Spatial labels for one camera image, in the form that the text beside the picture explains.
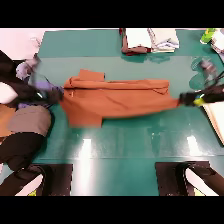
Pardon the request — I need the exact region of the orange shirt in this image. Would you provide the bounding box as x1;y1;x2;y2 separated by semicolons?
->
59;68;183;128

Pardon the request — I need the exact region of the yellow green garment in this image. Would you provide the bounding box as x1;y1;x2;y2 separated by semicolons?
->
199;28;218;45

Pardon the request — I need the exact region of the pale grey garment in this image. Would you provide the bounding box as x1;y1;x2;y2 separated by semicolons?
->
147;28;181;54

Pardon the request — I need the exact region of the purple garment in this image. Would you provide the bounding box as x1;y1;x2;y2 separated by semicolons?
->
15;57;65;111

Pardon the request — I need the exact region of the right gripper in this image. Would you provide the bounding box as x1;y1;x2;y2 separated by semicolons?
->
178;91;202;108

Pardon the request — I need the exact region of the brown garment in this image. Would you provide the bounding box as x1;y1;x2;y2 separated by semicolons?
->
0;104;17;138

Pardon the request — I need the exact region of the white garment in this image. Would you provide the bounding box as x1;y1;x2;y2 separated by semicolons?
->
125;28;155;50

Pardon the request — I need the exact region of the dark red garment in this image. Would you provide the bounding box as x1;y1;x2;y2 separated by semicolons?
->
119;28;153;56

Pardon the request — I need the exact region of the cream garment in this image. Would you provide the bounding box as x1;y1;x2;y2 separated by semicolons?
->
201;101;224;146

